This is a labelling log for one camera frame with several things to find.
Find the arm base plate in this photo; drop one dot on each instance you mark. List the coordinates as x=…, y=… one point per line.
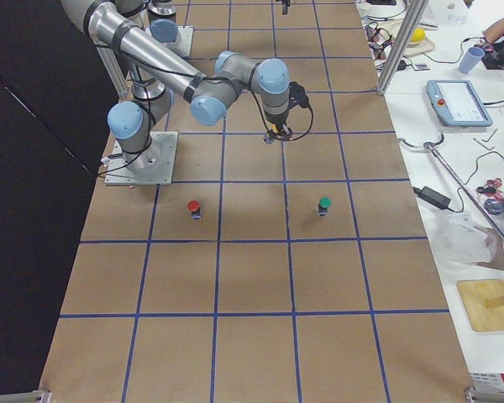
x=182, y=45
x=154, y=166

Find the yellow ball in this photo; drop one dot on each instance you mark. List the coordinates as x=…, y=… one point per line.
x=418, y=36

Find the light blue plastic cup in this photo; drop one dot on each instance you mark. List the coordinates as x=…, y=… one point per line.
x=470, y=59

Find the black power adapter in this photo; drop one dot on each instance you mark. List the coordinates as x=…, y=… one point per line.
x=433, y=197

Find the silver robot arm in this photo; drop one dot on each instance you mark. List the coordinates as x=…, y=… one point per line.
x=135, y=40
x=198, y=29

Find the green push button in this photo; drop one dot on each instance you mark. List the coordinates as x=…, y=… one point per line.
x=324, y=204

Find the silver metal rod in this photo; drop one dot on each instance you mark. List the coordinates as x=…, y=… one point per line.
x=432, y=148

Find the wooden cutting board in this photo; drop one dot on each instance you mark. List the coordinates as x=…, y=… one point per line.
x=483, y=301

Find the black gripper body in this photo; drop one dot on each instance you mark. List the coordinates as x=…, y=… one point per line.
x=275, y=125
x=285, y=6

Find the aluminium frame post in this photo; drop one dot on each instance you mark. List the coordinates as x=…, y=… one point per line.
x=412, y=18

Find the blue teach pendant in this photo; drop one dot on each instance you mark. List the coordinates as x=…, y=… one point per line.
x=457, y=104

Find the red push button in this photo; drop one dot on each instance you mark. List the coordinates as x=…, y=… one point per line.
x=195, y=209

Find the clear plastic bag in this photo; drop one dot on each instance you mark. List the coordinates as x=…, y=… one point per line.
x=458, y=242

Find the yellow push button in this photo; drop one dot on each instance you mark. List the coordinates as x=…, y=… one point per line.
x=269, y=137

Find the person hand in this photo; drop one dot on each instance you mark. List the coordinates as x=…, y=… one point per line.
x=495, y=31

